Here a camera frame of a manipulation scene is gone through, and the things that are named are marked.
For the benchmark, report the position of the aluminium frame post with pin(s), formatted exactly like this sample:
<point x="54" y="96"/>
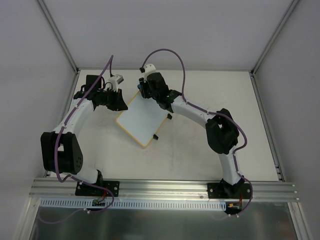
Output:
<point x="57" y="34"/>
<point x="276" y="33"/>

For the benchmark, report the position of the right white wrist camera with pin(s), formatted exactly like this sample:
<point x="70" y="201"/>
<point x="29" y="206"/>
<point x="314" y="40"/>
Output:
<point x="148" y="69"/>

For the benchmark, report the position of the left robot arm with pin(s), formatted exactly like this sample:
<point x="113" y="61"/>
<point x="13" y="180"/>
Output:
<point x="61" y="152"/>

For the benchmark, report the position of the white slotted cable duct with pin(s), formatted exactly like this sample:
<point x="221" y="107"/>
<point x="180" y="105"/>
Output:
<point x="135" y="204"/>

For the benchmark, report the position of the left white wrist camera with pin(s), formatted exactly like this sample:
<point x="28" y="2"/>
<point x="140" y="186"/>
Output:
<point x="115" y="81"/>

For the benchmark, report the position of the aluminium mounting rail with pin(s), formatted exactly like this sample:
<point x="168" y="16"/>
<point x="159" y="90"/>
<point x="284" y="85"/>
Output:
<point x="177" y="190"/>

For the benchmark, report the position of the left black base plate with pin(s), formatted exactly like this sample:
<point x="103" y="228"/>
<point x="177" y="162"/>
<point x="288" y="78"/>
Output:
<point x="84" y="190"/>

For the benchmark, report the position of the right aluminium frame post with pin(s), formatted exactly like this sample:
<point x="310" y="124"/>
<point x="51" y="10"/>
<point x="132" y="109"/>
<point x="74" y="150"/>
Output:
<point x="276" y="33"/>

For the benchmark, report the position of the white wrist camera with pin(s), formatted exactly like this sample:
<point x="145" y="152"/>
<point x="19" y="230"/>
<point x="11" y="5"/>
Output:
<point x="115" y="81"/>
<point x="148" y="69"/>

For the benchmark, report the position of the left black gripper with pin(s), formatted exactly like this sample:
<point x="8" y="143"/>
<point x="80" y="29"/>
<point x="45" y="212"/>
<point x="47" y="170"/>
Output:
<point x="116" y="99"/>

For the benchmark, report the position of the left aluminium frame post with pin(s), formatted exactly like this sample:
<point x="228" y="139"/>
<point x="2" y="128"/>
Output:
<point x="57" y="34"/>

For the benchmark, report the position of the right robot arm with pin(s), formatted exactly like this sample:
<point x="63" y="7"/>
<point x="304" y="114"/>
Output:
<point x="221" y="133"/>

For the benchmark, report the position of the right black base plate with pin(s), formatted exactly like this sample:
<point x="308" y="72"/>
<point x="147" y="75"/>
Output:
<point x="224" y="190"/>

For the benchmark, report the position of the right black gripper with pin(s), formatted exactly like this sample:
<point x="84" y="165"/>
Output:
<point x="145" y="90"/>

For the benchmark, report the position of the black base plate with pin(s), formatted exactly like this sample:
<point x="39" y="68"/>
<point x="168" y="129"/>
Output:
<point x="84" y="190"/>
<point x="224" y="190"/>

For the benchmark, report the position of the yellow-framed whiteboard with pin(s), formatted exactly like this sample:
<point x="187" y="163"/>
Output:
<point x="143" y="119"/>

